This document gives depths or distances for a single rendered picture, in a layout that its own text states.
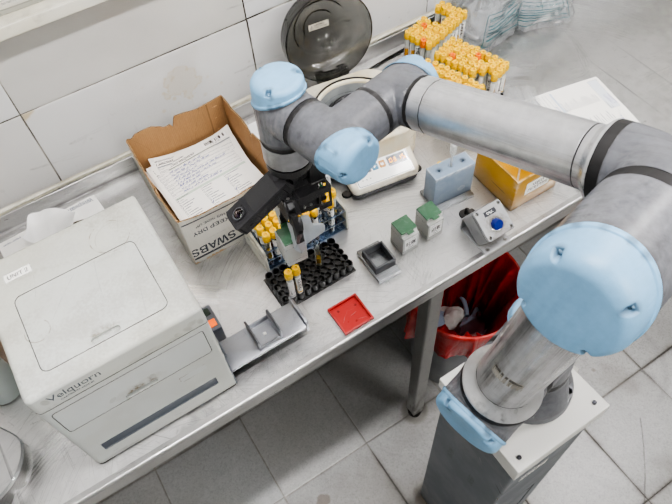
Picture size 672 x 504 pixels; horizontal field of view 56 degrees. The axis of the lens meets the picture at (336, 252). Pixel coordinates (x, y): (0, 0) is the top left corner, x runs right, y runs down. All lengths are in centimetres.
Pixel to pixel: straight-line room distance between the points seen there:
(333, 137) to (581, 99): 101
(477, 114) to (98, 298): 62
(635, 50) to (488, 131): 119
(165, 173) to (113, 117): 16
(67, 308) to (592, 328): 76
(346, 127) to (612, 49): 121
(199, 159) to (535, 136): 92
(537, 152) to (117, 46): 94
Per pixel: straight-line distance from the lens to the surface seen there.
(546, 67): 181
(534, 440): 117
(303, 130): 83
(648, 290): 59
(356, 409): 213
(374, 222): 141
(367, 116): 84
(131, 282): 104
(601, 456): 220
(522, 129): 76
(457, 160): 140
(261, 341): 123
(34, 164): 154
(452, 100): 81
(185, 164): 150
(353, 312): 128
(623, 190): 63
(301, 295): 129
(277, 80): 86
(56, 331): 104
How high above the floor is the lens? 200
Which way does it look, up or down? 56 degrees down
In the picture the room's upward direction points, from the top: 5 degrees counter-clockwise
